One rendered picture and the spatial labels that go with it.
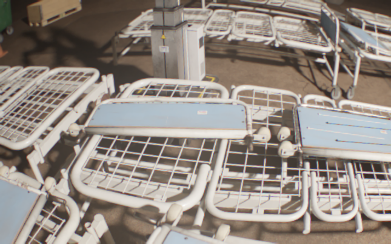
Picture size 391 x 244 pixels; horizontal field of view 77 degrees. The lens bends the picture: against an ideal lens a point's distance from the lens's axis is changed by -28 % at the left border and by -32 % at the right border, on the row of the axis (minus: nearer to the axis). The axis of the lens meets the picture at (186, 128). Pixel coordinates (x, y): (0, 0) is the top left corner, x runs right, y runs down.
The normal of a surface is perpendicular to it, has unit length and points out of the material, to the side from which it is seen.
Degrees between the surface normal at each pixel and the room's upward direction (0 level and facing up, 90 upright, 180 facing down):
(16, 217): 5
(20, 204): 5
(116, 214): 0
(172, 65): 90
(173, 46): 90
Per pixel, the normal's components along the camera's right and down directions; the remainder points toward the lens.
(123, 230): -0.04, -0.82
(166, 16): -0.40, 0.54
